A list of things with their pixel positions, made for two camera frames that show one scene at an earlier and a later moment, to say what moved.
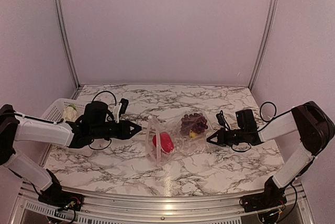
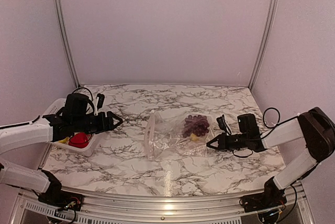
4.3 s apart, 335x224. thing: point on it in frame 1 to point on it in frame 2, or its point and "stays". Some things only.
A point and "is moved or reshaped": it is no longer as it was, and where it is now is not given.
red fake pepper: x=166 y=143 is moved or reshaped
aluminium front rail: x=295 y=210 stays
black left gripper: x=125 y=133 to x=108 y=126
